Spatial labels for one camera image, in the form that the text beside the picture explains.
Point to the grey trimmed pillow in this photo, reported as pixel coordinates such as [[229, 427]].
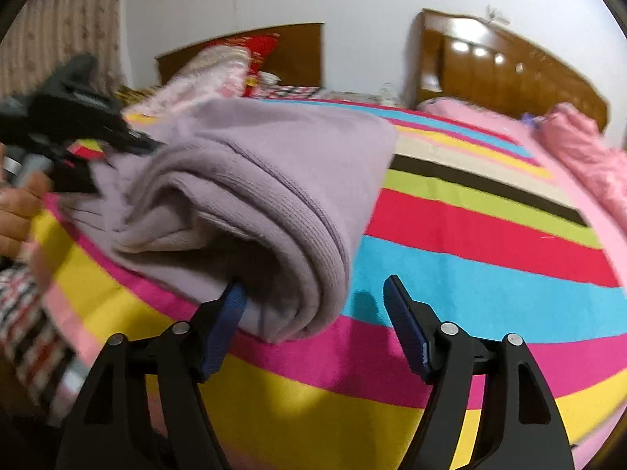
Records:
[[220, 61]]

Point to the pink bed sheet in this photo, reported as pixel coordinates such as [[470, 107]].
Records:
[[480, 117]]

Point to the large glossy wooden headboard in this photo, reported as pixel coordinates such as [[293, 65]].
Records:
[[514, 78]]

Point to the striped pink curtain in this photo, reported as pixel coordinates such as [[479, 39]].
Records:
[[63, 19]]

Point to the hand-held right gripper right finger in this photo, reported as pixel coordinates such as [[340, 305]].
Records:
[[409, 333]]

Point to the yellow brown patterned cloth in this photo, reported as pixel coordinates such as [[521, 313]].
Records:
[[134, 93]]

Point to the lilac knitted sweater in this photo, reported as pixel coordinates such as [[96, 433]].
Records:
[[254, 166]]

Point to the person's left hand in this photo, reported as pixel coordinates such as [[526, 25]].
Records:
[[19, 215]]

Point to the rainbow striped bed sheet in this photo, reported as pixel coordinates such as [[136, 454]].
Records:
[[465, 240]]

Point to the pink blanket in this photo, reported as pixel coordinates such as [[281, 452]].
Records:
[[583, 152]]

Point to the pink floral quilt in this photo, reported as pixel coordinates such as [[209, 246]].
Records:
[[181, 93]]

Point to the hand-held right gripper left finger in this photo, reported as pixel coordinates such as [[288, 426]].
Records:
[[228, 333]]

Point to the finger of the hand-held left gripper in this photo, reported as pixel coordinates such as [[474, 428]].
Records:
[[130, 139], [73, 176]]

